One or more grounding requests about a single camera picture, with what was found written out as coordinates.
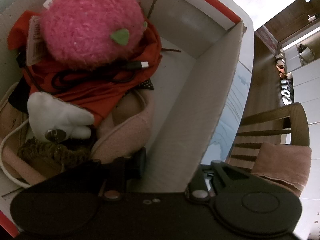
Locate black cable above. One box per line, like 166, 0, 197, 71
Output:
16, 52, 150, 93

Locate white cable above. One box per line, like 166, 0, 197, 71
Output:
0, 119, 32, 188

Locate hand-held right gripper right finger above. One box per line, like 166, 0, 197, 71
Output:
185, 160, 261, 202

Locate red cloth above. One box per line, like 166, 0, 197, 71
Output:
7, 11, 163, 126

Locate pink towel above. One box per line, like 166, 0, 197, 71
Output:
251, 142, 313, 197

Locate white plush tooth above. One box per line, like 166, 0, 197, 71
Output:
27, 92, 95, 143

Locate brown door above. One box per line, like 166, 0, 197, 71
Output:
264, 0, 320, 46

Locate wooden chair with towel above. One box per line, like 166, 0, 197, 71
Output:
225, 102, 311, 173

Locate pink plush ball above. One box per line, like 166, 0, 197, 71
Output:
40, 0, 148, 71

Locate silver number decoration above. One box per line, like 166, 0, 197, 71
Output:
280, 79, 293, 106

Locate red cardboard box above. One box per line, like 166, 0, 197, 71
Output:
0, 0, 255, 239

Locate brown scrunchie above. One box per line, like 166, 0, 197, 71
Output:
17, 139, 93, 168

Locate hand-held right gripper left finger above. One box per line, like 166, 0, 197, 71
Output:
98, 147, 147, 202

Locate white bag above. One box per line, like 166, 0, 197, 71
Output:
299, 47, 312, 63

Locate shoes on floor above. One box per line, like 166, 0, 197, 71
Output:
275, 52, 287, 75

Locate white wardrobe cabinets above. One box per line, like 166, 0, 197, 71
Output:
281, 27, 320, 126

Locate patterned doormat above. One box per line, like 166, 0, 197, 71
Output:
255, 26, 282, 55

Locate pink fleece hat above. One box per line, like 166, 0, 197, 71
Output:
0, 85, 155, 186

